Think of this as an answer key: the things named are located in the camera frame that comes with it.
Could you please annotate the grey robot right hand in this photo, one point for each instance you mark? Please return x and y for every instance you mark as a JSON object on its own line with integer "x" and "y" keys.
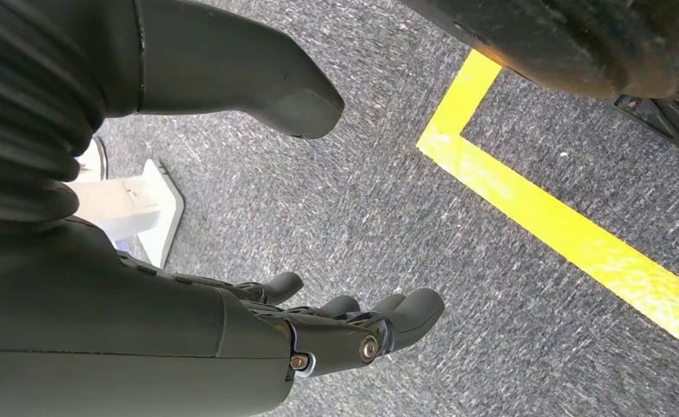
{"x": 115, "y": 334}

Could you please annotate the black robot foot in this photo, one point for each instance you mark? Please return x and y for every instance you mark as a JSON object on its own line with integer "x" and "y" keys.
{"x": 575, "y": 40}

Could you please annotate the yellow floor tape line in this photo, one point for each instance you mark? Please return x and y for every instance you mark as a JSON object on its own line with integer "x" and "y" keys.
{"x": 546, "y": 219}

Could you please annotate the white table foot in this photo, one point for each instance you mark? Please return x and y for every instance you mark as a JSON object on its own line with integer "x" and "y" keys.
{"x": 144, "y": 207}

